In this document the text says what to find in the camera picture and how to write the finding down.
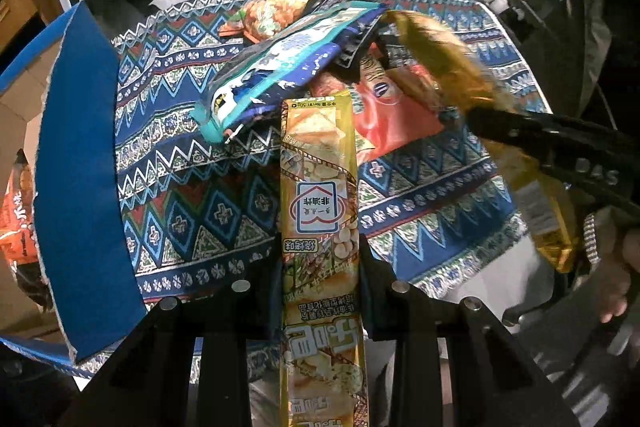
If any yellow long cracker pack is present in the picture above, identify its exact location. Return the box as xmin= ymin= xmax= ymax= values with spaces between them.
xmin=280 ymin=90 xmax=369 ymax=426

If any red-orange snack bag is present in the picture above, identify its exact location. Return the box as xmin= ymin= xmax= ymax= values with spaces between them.
xmin=309 ymin=53 xmax=444 ymax=165

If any gold foil snack bag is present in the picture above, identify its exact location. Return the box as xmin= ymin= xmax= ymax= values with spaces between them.
xmin=385 ymin=10 xmax=580 ymax=273

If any teal white snack bag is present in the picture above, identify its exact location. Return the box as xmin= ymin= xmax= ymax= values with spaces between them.
xmin=191 ymin=0 xmax=385 ymax=144

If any orange snack bag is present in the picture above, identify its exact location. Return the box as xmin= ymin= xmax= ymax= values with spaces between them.
xmin=1 ymin=148 xmax=53 ymax=312

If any person's right hand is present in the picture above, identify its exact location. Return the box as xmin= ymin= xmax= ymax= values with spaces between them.
xmin=594 ymin=207 xmax=639 ymax=324

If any blue patterned tablecloth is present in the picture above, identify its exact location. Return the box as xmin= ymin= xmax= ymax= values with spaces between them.
xmin=74 ymin=0 xmax=551 ymax=381

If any blue-rimmed cardboard box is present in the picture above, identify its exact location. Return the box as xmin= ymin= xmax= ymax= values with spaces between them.
xmin=1 ymin=2 xmax=145 ymax=363

